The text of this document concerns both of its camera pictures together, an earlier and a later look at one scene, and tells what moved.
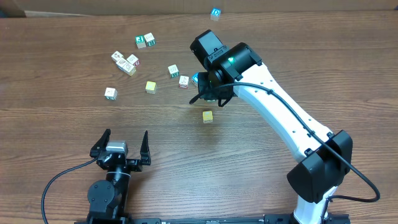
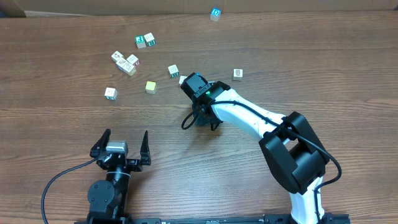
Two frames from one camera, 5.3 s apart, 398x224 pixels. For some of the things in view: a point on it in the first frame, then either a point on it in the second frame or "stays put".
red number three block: x=183 y=81 stays put
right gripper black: x=207 y=93 → x=201 y=120
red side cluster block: x=134 y=60 stays put
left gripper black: x=135 y=164 stays put
